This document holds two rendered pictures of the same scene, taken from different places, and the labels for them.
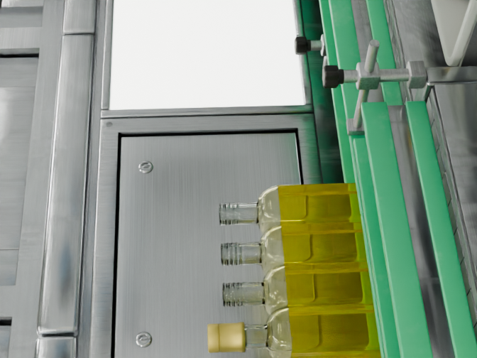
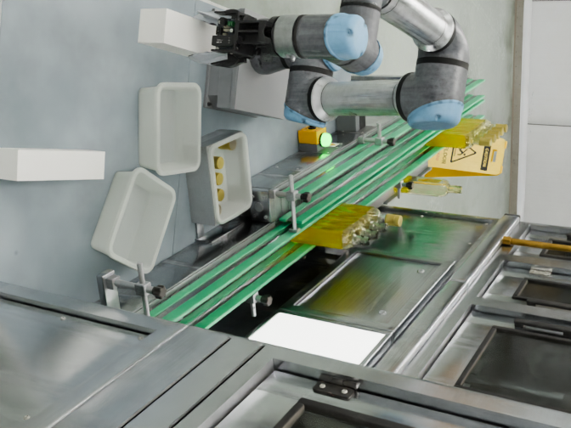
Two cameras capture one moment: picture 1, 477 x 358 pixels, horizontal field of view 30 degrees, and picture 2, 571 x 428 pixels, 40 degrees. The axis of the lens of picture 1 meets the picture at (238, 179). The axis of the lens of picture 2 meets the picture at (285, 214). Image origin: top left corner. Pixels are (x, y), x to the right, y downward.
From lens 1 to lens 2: 2.61 m
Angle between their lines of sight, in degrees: 98
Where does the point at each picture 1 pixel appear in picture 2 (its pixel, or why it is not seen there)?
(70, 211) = (431, 308)
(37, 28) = not seen: hidden behind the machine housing
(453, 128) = (279, 181)
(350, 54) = (268, 248)
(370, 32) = (248, 253)
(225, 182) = (347, 300)
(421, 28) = (229, 240)
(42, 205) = (444, 323)
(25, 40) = not seen: hidden behind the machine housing
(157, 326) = (412, 273)
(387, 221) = (326, 178)
